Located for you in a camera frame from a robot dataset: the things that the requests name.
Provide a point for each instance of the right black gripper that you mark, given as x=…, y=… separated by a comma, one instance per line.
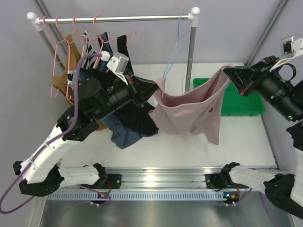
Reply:
x=245, y=77

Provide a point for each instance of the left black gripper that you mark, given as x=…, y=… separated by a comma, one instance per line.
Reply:
x=135, y=90

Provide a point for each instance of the pink tank top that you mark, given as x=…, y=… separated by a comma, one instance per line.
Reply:
x=197, y=111

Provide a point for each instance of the light blue wire hanger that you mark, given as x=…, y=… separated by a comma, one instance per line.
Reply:
x=173, y=58

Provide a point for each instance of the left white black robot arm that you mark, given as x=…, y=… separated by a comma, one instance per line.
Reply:
x=41, y=174

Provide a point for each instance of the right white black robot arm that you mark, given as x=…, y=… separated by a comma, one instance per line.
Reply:
x=285, y=191

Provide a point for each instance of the navy blue tank top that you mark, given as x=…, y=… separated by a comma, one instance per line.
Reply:
x=122, y=138

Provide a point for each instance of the black white striped tank top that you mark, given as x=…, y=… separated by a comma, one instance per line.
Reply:
x=87, y=49

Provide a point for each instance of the brown tank top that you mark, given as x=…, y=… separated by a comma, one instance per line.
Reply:
x=61, y=82

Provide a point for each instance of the green plastic tray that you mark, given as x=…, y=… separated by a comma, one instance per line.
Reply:
x=236, y=105

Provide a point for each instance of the white and silver clothes rack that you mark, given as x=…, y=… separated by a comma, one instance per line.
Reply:
x=192, y=16

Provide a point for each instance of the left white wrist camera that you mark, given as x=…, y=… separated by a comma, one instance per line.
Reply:
x=116, y=63

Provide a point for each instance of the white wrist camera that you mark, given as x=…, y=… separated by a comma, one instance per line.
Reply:
x=291, y=48
x=116, y=63

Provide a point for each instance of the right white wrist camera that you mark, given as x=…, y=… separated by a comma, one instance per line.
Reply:
x=291, y=48

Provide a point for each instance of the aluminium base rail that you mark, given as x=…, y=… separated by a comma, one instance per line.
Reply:
x=156, y=177

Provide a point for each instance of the perforated grey cable duct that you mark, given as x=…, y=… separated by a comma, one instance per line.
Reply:
x=83, y=195

